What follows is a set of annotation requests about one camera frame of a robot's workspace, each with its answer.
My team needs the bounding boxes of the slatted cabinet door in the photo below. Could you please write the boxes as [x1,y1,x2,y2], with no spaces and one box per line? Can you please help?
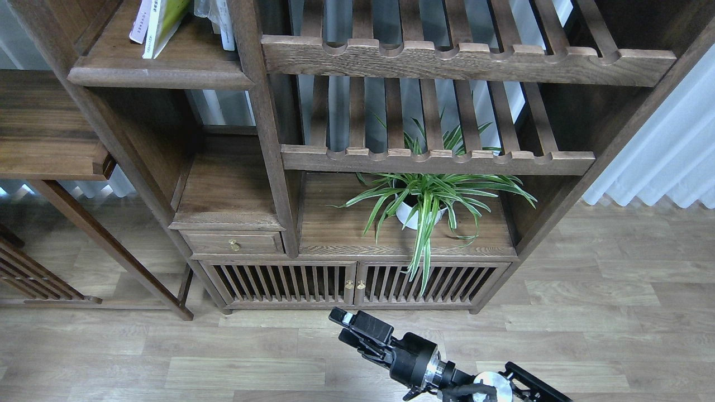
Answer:
[200,260,357,309]
[354,262,510,309]

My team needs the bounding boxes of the dark wooden bookshelf unit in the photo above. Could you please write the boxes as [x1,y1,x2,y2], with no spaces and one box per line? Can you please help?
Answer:
[8,1,713,313]

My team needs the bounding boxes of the white rolled papers in plastic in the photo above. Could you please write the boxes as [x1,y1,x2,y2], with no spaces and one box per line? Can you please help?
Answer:
[194,0,236,51]

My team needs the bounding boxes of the small wooden drawer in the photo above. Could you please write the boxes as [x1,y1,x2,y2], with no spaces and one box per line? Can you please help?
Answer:
[179,231,284,255]

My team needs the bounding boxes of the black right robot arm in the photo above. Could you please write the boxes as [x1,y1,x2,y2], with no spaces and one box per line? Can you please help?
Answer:
[329,307,570,401]

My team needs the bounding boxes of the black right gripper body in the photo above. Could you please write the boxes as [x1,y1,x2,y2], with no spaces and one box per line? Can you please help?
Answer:
[357,332,454,391]

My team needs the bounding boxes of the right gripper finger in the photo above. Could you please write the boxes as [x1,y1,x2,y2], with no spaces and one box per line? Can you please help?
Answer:
[338,328,386,366]
[328,307,394,347]

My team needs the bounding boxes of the yellow green cover book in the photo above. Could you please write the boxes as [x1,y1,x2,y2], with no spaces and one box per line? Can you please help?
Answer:
[142,0,192,59]

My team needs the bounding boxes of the white curtain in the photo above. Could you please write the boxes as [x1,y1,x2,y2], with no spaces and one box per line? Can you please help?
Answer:
[583,47,714,209]

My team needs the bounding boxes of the right slatted cabinet door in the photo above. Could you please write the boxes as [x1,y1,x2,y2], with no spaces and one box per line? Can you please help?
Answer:
[354,262,510,309]

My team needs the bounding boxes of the green spider plant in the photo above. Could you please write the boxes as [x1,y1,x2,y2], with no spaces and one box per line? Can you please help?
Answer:
[332,109,538,294]

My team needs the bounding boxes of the white purple cover book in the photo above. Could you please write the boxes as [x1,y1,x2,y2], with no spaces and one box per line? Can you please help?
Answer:
[128,0,152,44]

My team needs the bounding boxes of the white plant pot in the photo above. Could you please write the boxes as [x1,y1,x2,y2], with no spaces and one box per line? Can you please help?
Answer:
[395,194,449,230]

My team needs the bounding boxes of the wooden side table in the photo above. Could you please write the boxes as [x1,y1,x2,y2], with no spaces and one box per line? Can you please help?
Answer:
[1,69,193,320]

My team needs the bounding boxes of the left slatted cabinet door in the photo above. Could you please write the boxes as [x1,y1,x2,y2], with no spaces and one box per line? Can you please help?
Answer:
[200,260,357,309]

